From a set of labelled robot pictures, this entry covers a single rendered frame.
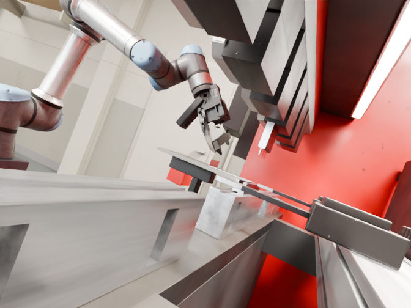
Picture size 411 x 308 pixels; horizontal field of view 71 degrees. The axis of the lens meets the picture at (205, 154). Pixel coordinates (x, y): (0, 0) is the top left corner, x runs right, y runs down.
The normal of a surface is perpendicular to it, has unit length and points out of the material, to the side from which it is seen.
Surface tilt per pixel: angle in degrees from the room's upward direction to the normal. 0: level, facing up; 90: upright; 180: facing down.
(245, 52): 90
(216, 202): 90
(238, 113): 90
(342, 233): 90
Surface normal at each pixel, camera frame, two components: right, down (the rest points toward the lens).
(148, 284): 0.37, -0.93
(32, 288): 0.87, 0.33
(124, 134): -0.26, -0.10
